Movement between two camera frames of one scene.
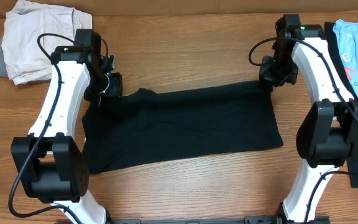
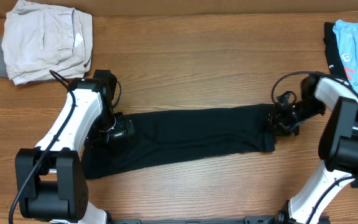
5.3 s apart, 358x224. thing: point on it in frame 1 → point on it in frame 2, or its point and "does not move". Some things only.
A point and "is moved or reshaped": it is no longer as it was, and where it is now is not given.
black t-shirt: (147, 126) is moved or reshaped
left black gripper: (117, 89) → (125, 127)
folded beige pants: (32, 33) does not move
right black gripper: (270, 73) → (279, 117)
